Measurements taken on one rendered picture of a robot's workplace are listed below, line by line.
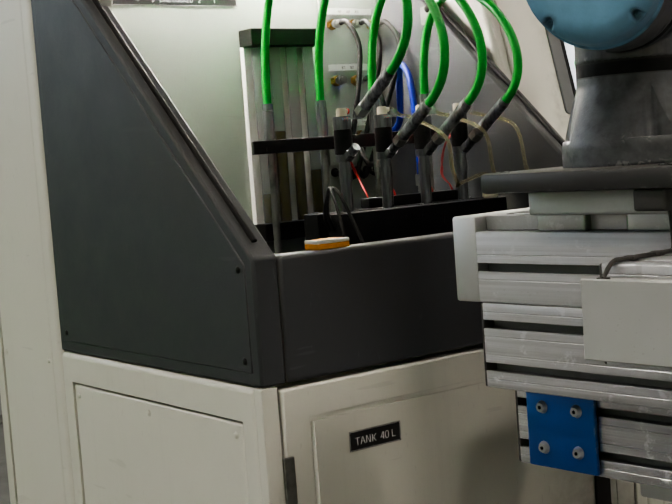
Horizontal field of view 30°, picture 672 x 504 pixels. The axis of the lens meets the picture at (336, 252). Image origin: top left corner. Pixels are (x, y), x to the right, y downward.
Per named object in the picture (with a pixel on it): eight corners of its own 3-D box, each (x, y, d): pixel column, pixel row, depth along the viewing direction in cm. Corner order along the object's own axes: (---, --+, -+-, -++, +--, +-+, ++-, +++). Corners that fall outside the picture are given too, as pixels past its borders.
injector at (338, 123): (358, 254, 189) (348, 115, 188) (338, 254, 193) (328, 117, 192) (372, 252, 191) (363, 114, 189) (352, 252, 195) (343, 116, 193)
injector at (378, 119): (398, 249, 194) (389, 113, 193) (378, 248, 198) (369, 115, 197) (412, 247, 196) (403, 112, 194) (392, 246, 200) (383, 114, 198)
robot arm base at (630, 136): (753, 154, 121) (749, 51, 120) (661, 164, 111) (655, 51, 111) (624, 161, 133) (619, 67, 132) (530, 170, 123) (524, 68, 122)
